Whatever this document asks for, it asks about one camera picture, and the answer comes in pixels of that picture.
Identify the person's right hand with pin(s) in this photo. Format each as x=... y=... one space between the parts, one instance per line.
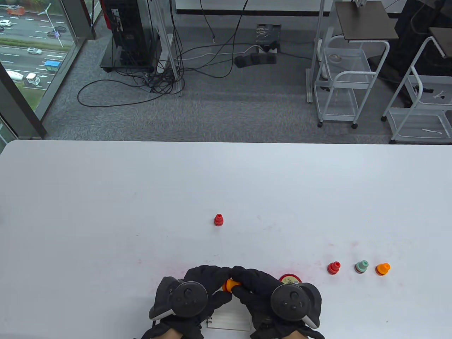
x=257 y=282

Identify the person's left hand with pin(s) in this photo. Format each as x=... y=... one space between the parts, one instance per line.
x=212 y=279

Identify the orange reward stamp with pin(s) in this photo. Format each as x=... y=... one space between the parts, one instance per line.
x=383 y=269
x=229 y=285

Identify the red tin lid yellow label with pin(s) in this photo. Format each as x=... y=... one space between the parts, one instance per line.
x=289 y=279

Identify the white spiral lined notebook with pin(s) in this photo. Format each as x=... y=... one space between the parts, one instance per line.
x=229 y=321

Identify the red reward stamp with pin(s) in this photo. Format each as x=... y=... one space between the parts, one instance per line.
x=333 y=267
x=218 y=220

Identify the green reward stamp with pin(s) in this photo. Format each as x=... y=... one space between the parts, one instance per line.
x=361 y=266

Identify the person's left forearm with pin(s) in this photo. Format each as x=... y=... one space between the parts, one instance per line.
x=173 y=334

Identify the dark grey left hand controller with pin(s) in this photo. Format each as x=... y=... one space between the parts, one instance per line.
x=187 y=298

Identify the dark grey hand controller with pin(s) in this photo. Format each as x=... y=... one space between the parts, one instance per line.
x=289 y=302
x=187 y=298

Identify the dark grey right hand controller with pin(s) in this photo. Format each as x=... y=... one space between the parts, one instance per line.
x=289 y=302

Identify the aluminium profile leg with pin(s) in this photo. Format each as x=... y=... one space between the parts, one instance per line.
x=178 y=84

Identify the small white dish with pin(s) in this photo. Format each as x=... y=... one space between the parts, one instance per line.
x=334 y=58

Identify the black wrapped box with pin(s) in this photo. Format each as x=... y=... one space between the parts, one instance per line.
x=268 y=37

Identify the black computer tower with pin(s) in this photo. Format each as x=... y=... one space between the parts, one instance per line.
x=129 y=35

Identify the tall aluminium pole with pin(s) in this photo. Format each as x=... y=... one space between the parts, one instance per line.
x=319 y=21

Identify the long white table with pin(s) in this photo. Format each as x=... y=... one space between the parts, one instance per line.
x=282 y=4

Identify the brown top side table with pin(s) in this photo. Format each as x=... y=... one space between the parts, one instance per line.
x=443 y=40
x=365 y=21

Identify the glass window dark frame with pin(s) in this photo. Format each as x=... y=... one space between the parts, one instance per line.
x=31 y=42

